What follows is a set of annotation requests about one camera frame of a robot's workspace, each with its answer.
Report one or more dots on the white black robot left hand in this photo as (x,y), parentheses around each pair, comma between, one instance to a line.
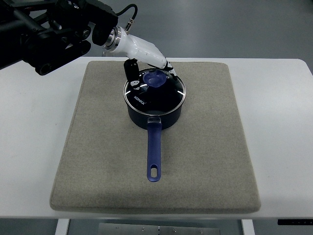
(136,49)

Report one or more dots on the glass pot lid blue knob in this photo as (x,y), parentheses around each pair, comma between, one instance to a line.
(157,92)

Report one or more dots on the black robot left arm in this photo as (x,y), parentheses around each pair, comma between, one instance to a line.
(48,34)

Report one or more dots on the beige fabric mat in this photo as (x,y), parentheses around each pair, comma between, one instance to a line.
(199,165)

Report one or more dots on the white left table leg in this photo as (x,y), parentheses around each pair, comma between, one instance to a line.
(62,227)

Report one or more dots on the white table leg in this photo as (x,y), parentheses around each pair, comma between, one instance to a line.
(62,227)
(247,227)

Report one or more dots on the white right table leg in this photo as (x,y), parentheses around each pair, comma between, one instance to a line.
(247,227)

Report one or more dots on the black table control panel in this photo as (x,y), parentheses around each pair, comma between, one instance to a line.
(295,222)

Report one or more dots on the dark blue saucepan blue handle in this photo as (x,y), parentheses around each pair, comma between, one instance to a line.
(154,122)

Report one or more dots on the grey metal base plate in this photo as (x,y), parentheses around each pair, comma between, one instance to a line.
(131,229)

